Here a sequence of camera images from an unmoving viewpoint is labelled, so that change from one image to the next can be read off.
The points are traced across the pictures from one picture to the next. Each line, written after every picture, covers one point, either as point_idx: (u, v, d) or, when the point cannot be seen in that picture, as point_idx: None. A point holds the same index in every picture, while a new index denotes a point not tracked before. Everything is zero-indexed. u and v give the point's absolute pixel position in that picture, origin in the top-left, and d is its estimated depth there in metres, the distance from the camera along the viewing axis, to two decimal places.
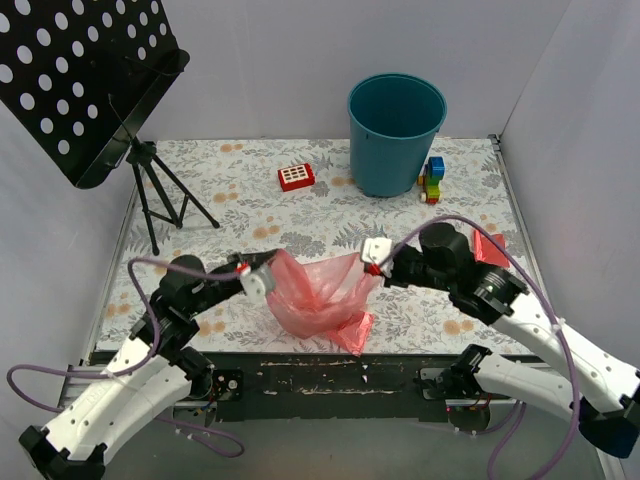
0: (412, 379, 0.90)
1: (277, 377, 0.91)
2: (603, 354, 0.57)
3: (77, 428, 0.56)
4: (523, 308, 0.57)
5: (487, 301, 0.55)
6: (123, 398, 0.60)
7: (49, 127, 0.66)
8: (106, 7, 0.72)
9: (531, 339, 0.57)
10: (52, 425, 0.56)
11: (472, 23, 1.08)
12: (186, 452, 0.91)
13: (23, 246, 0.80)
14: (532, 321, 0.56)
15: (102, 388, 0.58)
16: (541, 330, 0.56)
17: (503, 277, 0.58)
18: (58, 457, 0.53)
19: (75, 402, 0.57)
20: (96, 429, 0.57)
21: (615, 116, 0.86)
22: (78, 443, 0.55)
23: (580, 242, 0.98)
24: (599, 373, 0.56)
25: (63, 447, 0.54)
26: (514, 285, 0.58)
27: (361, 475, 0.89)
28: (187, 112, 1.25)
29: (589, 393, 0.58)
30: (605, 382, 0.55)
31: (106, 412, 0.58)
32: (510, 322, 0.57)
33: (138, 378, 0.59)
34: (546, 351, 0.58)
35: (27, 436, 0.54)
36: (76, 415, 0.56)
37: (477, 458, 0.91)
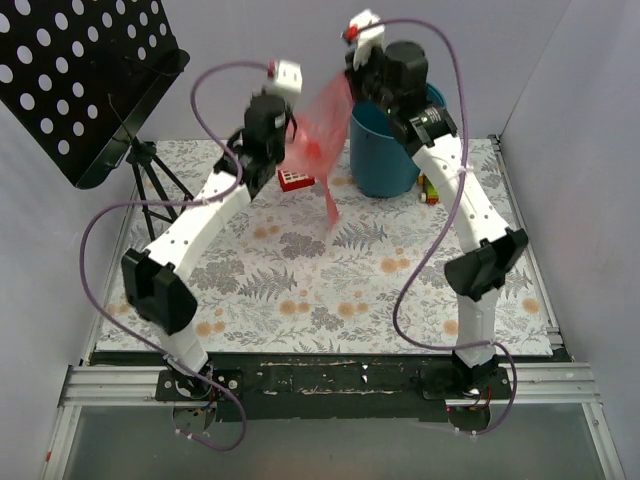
0: (412, 378, 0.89)
1: (276, 377, 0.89)
2: (487, 204, 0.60)
3: (178, 247, 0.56)
4: (444, 146, 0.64)
5: (413, 127, 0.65)
6: (214, 228, 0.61)
7: (49, 127, 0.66)
8: (106, 7, 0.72)
9: (439, 176, 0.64)
10: (151, 249, 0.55)
11: (472, 22, 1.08)
12: (186, 452, 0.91)
13: (22, 246, 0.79)
14: (445, 158, 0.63)
15: (197, 211, 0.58)
16: (448, 169, 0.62)
17: (440, 118, 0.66)
18: (165, 269, 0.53)
19: (171, 226, 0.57)
20: (192, 252, 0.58)
21: (615, 116, 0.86)
22: (181, 260, 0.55)
23: (580, 240, 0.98)
24: (476, 216, 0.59)
25: (168, 262, 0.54)
26: (446, 126, 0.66)
27: (361, 475, 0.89)
28: (187, 112, 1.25)
29: (463, 237, 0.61)
30: (476, 224, 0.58)
31: (202, 237, 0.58)
32: (428, 154, 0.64)
33: (228, 209, 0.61)
34: (447, 191, 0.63)
35: (130, 254, 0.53)
36: (174, 236, 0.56)
37: (475, 458, 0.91)
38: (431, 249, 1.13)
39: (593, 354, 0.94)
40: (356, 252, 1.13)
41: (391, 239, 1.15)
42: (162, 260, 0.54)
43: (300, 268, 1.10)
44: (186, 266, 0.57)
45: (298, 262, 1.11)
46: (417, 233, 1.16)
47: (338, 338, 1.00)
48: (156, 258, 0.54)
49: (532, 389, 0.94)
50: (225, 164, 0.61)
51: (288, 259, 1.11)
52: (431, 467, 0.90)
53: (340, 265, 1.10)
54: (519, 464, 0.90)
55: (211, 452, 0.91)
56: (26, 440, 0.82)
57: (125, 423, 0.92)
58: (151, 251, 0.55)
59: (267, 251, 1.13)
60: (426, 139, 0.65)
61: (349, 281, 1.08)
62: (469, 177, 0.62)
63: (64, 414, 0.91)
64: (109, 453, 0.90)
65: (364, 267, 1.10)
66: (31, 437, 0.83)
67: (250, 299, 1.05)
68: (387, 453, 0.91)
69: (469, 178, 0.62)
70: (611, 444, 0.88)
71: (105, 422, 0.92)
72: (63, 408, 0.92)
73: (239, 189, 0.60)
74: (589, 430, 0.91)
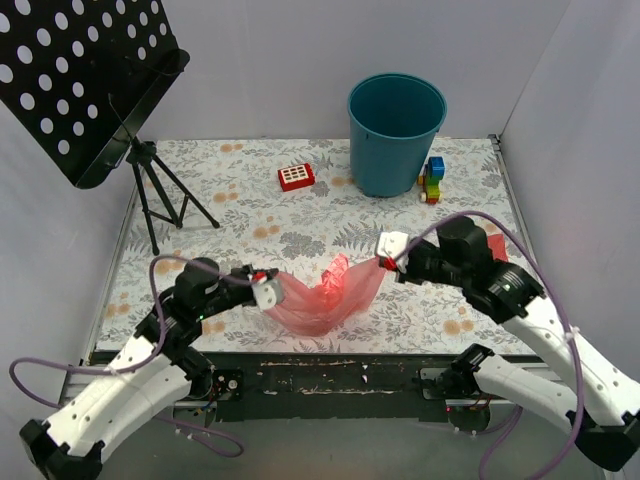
0: (412, 378, 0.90)
1: (276, 377, 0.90)
2: (611, 369, 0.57)
3: (78, 423, 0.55)
4: (537, 312, 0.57)
5: (500, 297, 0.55)
6: (126, 394, 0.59)
7: (49, 127, 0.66)
8: (106, 7, 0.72)
9: (541, 343, 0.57)
10: (52, 421, 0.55)
11: (472, 22, 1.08)
12: (187, 452, 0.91)
13: (23, 245, 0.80)
14: (545, 326, 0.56)
15: (104, 384, 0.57)
16: (553, 336, 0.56)
17: (520, 278, 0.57)
18: (58, 451, 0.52)
19: (77, 397, 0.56)
20: (96, 426, 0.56)
21: (615, 117, 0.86)
22: (79, 437, 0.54)
23: (581, 241, 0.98)
24: (605, 386, 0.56)
25: (63, 440, 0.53)
26: (533, 288, 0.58)
27: (360, 474, 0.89)
28: (187, 112, 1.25)
29: (592, 405, 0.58)
30: (611, 397, 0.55)
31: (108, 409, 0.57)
32: (523, 323, 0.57)
33: (141, 376, 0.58)
34: (555, 359, 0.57)
35: (27, 430, 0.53)
36: (77, 410, 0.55)
37: (475, 457, 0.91)
38: None
39: None
40: (356, 252, 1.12)
41: None
42: (58, 437, 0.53)
43: (300, 268, 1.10)
44: (87, 442, 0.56)
45: (298, 262, 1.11)
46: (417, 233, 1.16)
47: (338, 338, 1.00)
48: (55, 433, 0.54)
49: None
50: (147, 326, 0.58)
51: (288, 259, 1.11)
52: (431, 467, 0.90)
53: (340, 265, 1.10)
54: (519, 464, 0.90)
55: (212, 452, 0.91)
56: None
57: None
58: (52, 424, 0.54)
59: (267, 251, 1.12)
60: (518, 310, 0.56)
61: None
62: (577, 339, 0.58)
63: None
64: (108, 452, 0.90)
65: None
66: None
67: None
68: (387, 452, 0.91)
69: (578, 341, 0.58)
70: None
71: None
72: None
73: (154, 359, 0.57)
74: None
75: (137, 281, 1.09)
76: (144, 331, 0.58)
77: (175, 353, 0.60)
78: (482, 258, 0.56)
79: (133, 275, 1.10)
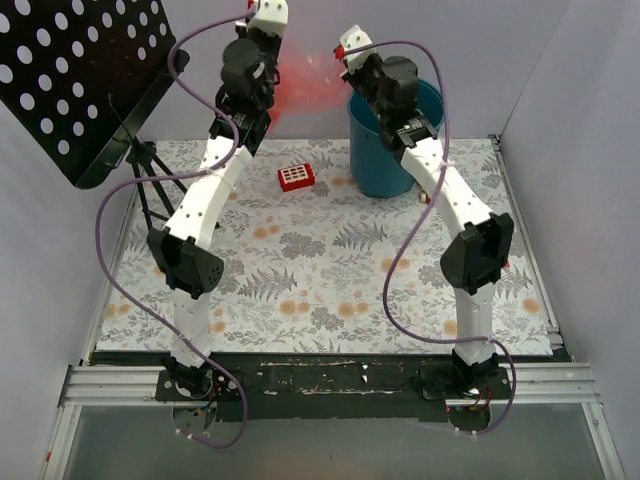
0: (411, 378, 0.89)
1: (276, 377, 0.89)
2: (470, 193, 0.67)
3: (194, 219, 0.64)
4: (426, 145, 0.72)
5: (399, 136, 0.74)
6: (223, 193, 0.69)
7: (49, 127, 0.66)
8: (106, 7, 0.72)
9: (421, 171, 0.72)
10: (170, 226, 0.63)
11: (471, 23, 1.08)
12: (186, 452, 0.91)
13: (23, 246, 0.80)
14: (427, 156, 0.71)
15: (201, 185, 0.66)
16: (430, 165, 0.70)
17: (422, 128, 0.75)
18: (187, 242, 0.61)
19: (183, 202, 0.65)
20: (208, 222, 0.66)
21: (615, 115, 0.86)
22: (200, 230, 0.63)
23: (581, 240, 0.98)
24: (458, 204, 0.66)
25: (189, 235, 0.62)
26: (427, 133, 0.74)
27: (361, 475, 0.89)
28: (187, 112, 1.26)
29: (449, 223, 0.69)
30: (460, 211, 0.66)
31: (212, 207, 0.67)
32: (412, 154, 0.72)
33: (231, 172, 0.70)
34: (430, 184, 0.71)
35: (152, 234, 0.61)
36: (188, 209, 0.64)
37: (476, 457, 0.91)
38: (431, 249, 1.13)
39: (593, 355, 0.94)
40: (356, 252, 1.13)
41: (391, 239, 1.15)
42: (183, 234, 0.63)
43: (300, 268, 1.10)
44: (205, 234, 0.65)
45: (298, 262, 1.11)
46: (417, 233, 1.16)
47: (338, 338, 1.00)
48: (176, 233, 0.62)
49: (532, 389, 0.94)
50: (221, 128, 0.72)
51: (288, 259, 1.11)
52: (431, 467, 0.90)
53: (340, 265, 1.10)
54: (520, 465, 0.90)
55: (211, 452, 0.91)
56: (27, 440, 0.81)
57: (125, 424, 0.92)
58: (171, 227, 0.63)
59: (267, 251, 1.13)
60: (408, 142, 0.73)
61: (349, 280, 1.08)
62: (449, 170, 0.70)
63: (64, 414, 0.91)
64: (109, 453, 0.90)
65: (364, 267, 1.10)
66: (31, 437, 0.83)
67: (250, 299, 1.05)
68: (387, 453, 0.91)
69: (449, 172, 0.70)
70: (612, 446, 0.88)
71: (105, 423, 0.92)
72: (62, 408, 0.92)
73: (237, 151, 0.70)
74: (589, 430, 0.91)
75: (137, 281, 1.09)
76: (220, 131, 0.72)
77: (250, 147, 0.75)
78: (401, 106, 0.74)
79: (133, 275, 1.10)
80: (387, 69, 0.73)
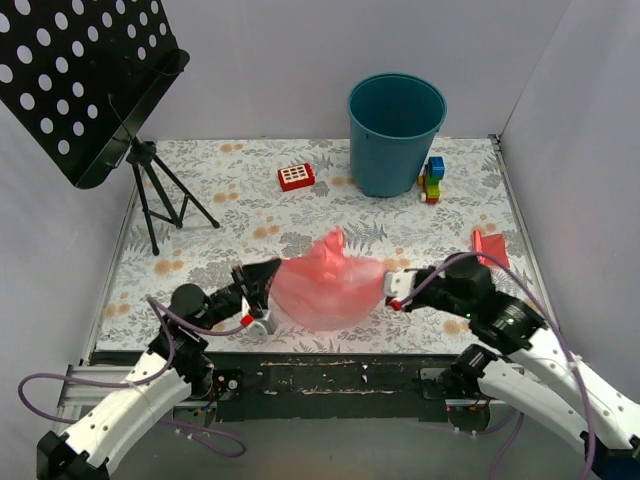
0: (413, 378, 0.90)
1: (276, 377, 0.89)
2: (616, 394, 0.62)
3: (97, 432, 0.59)
4: (540, 343, 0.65)
5: (503, 333, 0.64)
6: (139, 407, 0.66)
7: (49, 127, 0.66)
8: (106, 7, 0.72)
9: (546, 372, 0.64)
10: (70, 433, 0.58)
11: (472, 23, 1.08)
12: (187, 452, 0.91)
13: (23, 246, 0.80)
14: (549, 356, 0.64)
15: (121, 396, 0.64)
16: (557, 366, 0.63)
17: (522, 313, 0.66)
18: (78, 458, 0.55)
19: (94, 409, 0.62)
20: (111, 437, 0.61)
21: (615, 117, 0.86)
22: (97, 446, 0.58)
23: (580, 241, 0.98)
24: (611, 411, 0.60)
25: (83, 448, 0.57)
26: (534, 322, 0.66)
27: (361, 475, 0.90)
28: (187, 111, 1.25)
29: (598, 428, 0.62)
30: (617, 421, 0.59)
31: (122, 419, 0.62)
32: (529, 355, 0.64)
33: (153, 389, 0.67)
34: (563, 388, 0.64)
35: (47, 439, 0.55)
36: (95, 420, 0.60)
37: (475, 457, 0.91)
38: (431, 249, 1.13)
39: (592, 355, 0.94)
40: (356, 252, 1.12)
41: (391, 239, 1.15)
42: (79, 446, 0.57)
43: None
44: (102, 452, 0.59)
45: None
46: (417, 233, 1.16)
47: (338, 338, 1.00)
48: (75, 444, 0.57)
49: None
50: (159, 346, 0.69)
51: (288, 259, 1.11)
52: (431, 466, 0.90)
53: None
54: (518, 465, 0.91)
55: (211, 452, 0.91)
56: (27, 440, 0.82)
57: None
58: (70, 435, 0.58)
59: (267, 251, 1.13)
60: (522, 343, 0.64)
61: None
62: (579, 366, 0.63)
63: (64, 414, 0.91)
64: None
65: None
66: (31, 438, 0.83)
67: None
68: (387, 453, 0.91)
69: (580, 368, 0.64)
70: None
71: None
72: (63, 408, 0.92)
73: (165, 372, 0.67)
74: None
75: (136, 281, 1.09)
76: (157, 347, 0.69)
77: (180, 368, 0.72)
78: (486, 295, 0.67)
79: (133, 275, 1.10)
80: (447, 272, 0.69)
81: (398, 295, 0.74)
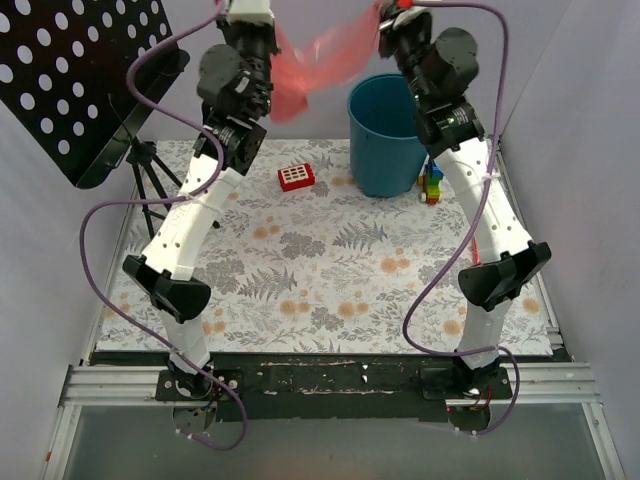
0: (412, 378, 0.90)
1: (276, 377, 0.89)
2: (511, 215, 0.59)
3: (171, 250, 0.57)
4: (469, 150, 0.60)
5: (440, 130, 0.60)
6: (206, 218, 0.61)
7: (49, 127, 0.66)
8: (106, 7, 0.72)
9: (461, 180, 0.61)
10: (147, 254, 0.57)
11: (472, 23, 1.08)
12: (187, 452, 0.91)
13: (23, 245, 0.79)
14: (470, 164, 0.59)
15: (182, 210, 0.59)
16: (472, 175, 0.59)
17: (468, 119, 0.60)
18: (162, 277, 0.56)
19: (161, 228, 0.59)
20: (188, 252, 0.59)
21: (615, 116, 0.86)
22: (177, 263, 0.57)
23: (581, 240, 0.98)
24: (497, 227, 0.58)
25: (164, 267, 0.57)
26: (473, 128, 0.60)
27: (362, 475, 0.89)
28: (187, 111, 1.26)
29: (482, 243, 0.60)
30: (498, 237, 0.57)
31: (193, 235, 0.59)
32: (453, 157, 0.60)
33: (215, 195, 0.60)
34: (468, 197, 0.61)
35: (129, 264, 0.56)
36: (166, 239, 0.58)
37: (475, 457, 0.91)
38: (431, 249, 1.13)
39: (594, 355, 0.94)
40: (356, 252, 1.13)
41: (391, 239, 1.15)
42: (158, 266, 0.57)
43: (300, 268, 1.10)
44: (186, 264, 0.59)
45: (298, 262, 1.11)
46: (417, 233, 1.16)
47: (338, 338, 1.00)
48: (153, 264, 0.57)
49: (532, 389, 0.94)
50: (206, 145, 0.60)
51: (288, 259, 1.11)
52: (432, 467, 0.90)
53: (340, 265, 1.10)
54: (520, 465, 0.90)
55: (211, 452, 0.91)
56: (27, 440, 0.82)
57: (124, 424, 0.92)
58: (148, 257, 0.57)
59: (267, 251, 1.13)
60: (451, 144, 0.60)
61: (349, 281, 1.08)
62: (493, 182, 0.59)
63: (64, 414, 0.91)
64: (109, 454, 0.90)
65: (364, 267, 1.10)
66: (31, 437, 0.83)
67: (250, 299, 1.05)
68: (387, 453, 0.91)
69: (494, 184, 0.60)
70: (612, 447, 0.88)
71: (106, 422, 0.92)
72: (63, 408, 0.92)
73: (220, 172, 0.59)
74: (590, 431, 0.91)
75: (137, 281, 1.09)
76: (203, 148, 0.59)
77: (243, 167, 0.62)
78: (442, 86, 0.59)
79: None
80: (438, 46, 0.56)
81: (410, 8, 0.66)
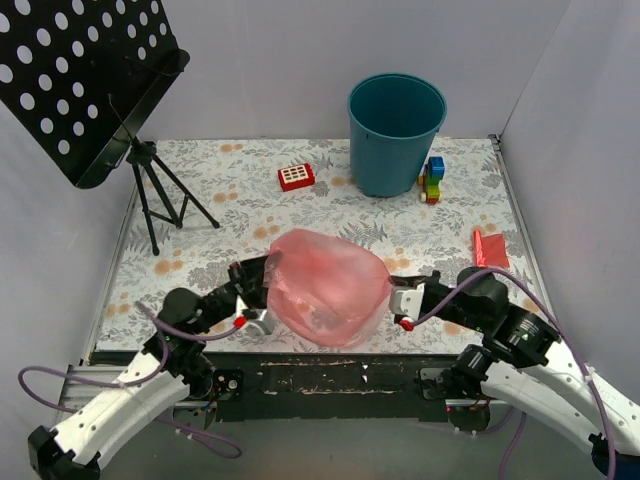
0: (413, 378, 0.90)
1: (276, 377, 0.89)
2: (629, 403, 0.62)
3: (85, 431, 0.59)
4: (556, 357, 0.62)
5: (522, 349, 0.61)
6: (128, 408, 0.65)
7: (49, 127, 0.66)
8: (106, 7, 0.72)
9: (559, 383, 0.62)
10: (59, 428, 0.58)
11: (472, 23, 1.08)
12: (187, 451, 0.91)
13: (23, 245, 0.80)
14: (566, 370, 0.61)
15: (112, 396, 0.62)
16: (573, 379, 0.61)
17: (536, 325, 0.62)
18: (65, 457, 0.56)
19: (84, 408, 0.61)
20: (100, 436, 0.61)
21: (615, 117, 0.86)
22: (83, 445, 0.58)
23: (581, 242, 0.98)
24: (625, 422, 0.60)
25: (69, 448, 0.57)
26: (548, 334, 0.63)
27: (361, 474, 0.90)
28: (187, 112, 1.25)
29: (614, 436, 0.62)
30: (631, 429, 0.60)
31: (113, 419, 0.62)
32: (544, 369, 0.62)
33: (145, 390, 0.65)
34: (577, 398, 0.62)
35: (35, 436, 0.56)
36: (84, 419, 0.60)
37: (474, 457, 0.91)
38: (431, 249, 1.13)
39: (593, 354, 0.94)
40: None
41: (391, 239, 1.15)
42: (65, 445, 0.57)
43: None
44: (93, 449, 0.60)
45: None
46: (417, 233, 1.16)
47: None
48: (61, 442, 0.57)
49: None
50: (154, 346, 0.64)
51: None
52: (430, 466, 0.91)
53: None
54: (518, 464, 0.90)
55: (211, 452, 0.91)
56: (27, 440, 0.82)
57: None
58: (59, 431, 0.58)
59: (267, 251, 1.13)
60: (540, 358, 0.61)
61: None
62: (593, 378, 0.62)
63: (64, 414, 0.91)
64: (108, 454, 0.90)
65: None
66: None
67: None
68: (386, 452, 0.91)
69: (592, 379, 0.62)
70: None
71: None
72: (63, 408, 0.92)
73: (158, 374, 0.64)
74: None
75: (137, 281, 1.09)
76: (150, 347, 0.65)
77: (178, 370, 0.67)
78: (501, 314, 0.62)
79: (133, 275, 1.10)
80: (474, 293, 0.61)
81: (409, 316, 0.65)
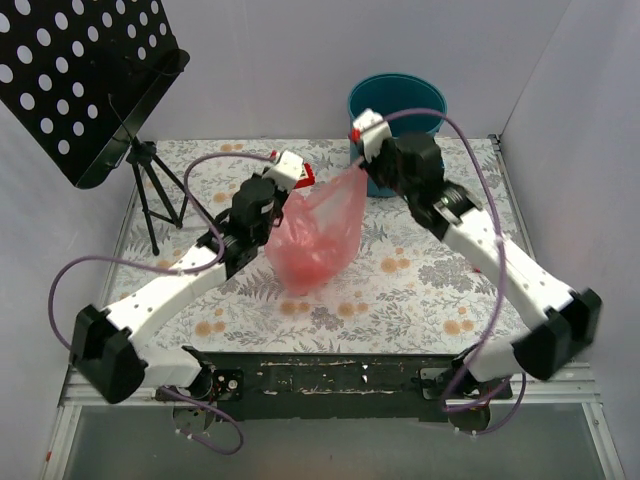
0: (412, 378, 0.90)
1: (276, 377, 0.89)
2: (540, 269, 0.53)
3: (141, 311, 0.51)
4: (472, 221, 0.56)
5: (440, 213, 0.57)
6: (184, 299, 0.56)
7: (49, 127, 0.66)
8: (106, 7, 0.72)
9: (473, 249, 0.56)
10: (112, 308, 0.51)
11: (472, 23, 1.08)
12: (186, 452, 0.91)
13: (23, 245, 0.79)
14: (478, 233, 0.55)
15: (169, 280, 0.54)
16: (484, 243, 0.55)
17: (461, 195, 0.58)
18: (120, 334, 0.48)
19: (139, 290, 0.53)
20: (157, 321, 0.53)
21: (616, 116, 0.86)
22: (140, 326, 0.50)
23: (581, 240, 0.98)
24: (530, 284, 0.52)
25: (124, 326, 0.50)
26: (470, 203, 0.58)
27: (361, 475, 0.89)
28: (186, 112, 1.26)
29: (522, 309, 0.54)
30: (533, 295, 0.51)
31: (170, 304, 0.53)
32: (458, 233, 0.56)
33: (203, 283, 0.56)
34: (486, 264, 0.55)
35: (85, 314, 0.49)
36: (139, 299, 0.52)
37: (476, 457, 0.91)
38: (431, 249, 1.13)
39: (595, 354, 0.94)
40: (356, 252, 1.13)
41: (391, 239, 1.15)
42: (119, 323, 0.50)
43: None
44: (145, 336, 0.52)
45: None
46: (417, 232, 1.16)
47: (338, 338, 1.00)
48: (115, 320, 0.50)
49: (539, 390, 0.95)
50: (208, 240, 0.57)
51: None
52: (431, 467, 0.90)
53: None
54: (520, 465, 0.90)
55: (211, 453, 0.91)
56: (26, 440, 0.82)
57: (124, 424, 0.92)
58: (111, 310, 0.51)
59: None
60: (454, 219, 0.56)
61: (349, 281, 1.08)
62: (506, 244, 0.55)
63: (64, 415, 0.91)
64: (109, 455, 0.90)
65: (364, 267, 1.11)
66: (30, 437, 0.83)
67: (250, 299, 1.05)
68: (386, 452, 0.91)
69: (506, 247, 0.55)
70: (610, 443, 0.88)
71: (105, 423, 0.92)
72: (62, 408, 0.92)
73: (215, 266, 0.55)
74: (589, 430, 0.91)
75: (137, 281, 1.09)
76: (206, 240, 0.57)
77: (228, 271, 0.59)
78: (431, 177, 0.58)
79: (133, 275, 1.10)
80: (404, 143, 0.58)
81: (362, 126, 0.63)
